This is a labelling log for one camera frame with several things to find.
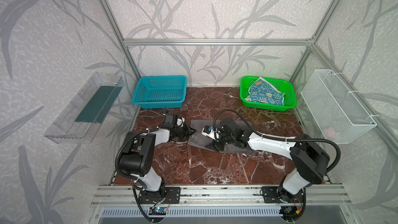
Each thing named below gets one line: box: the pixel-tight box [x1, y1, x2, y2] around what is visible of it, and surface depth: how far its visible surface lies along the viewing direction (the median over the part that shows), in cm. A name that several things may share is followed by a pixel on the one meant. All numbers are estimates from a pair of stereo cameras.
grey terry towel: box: [187, 119, 218, 150], surface depth 86 cm
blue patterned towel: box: [244, 76, 286, 106], surface depth 115 cm
